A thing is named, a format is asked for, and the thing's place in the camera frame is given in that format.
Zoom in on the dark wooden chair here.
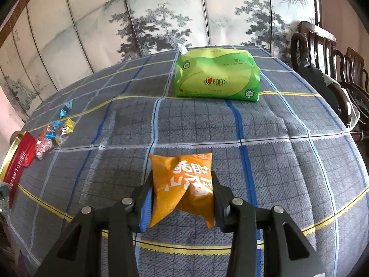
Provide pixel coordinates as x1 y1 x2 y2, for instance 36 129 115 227
344 46 369 99
290 20 362 135

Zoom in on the orange wrapped candy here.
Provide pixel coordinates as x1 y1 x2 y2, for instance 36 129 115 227
36 126 54 143

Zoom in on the red white wrapped candy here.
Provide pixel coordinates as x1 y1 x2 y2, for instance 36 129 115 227
35 140 55 161

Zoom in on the green tissue pack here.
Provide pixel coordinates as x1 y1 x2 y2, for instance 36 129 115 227
174 43 260 102

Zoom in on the yellow wrapped candy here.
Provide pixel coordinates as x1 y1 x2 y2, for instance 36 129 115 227
55 118 76 146

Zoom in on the grey plaid tablecloth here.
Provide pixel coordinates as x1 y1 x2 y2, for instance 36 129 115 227
6 45 369 277

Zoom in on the painted folding screen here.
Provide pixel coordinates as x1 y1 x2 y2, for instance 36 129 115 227
0 0 320 122

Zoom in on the red candy box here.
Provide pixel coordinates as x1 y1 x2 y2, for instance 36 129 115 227
0 131 38 209

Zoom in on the orange snack packet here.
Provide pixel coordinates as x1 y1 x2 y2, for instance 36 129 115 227
148 152 215 228

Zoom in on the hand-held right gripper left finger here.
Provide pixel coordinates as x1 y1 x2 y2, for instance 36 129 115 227
35 170 155 277

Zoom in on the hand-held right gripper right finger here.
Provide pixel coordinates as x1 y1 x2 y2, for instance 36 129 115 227
211 171 330 277

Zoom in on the blue wrapped candy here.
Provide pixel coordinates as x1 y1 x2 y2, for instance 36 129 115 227
48 120 66 139

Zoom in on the pale cloth on chair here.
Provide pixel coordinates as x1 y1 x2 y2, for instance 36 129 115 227
313 68 361 132

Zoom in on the teal cookie packet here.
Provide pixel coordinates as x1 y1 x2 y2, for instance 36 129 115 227
59 99 74 119

